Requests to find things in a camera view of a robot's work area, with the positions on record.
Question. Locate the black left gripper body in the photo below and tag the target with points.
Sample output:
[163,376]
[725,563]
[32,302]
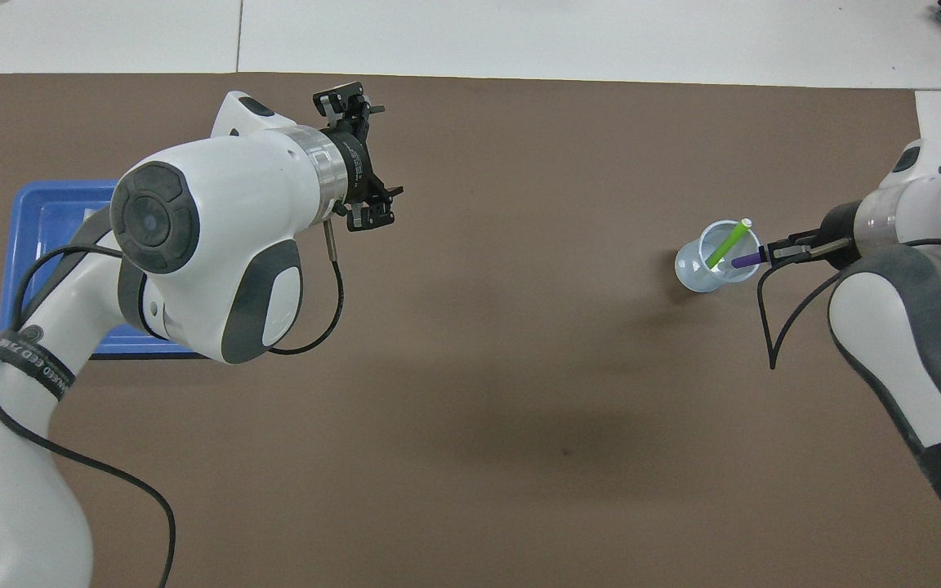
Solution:
[356,167]

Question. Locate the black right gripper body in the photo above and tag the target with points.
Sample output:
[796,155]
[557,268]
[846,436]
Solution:
[842,224]

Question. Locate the purple marker pen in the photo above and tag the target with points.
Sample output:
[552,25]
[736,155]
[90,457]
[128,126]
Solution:
[744,261]

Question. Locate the green marker pen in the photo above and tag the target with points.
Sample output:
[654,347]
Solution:
[730,241]

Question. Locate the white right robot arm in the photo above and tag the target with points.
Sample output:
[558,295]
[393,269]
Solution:
[879,327]

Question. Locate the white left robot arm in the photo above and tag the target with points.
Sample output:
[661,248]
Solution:
[234,188]

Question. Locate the translucent plastic cup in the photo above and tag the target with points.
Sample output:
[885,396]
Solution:
[695,278]

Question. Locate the brown table mat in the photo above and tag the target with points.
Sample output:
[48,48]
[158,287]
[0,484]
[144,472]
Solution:
[519,408]

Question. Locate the blue plastic tray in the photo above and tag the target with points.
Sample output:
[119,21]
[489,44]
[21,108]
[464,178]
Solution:
[37,212]

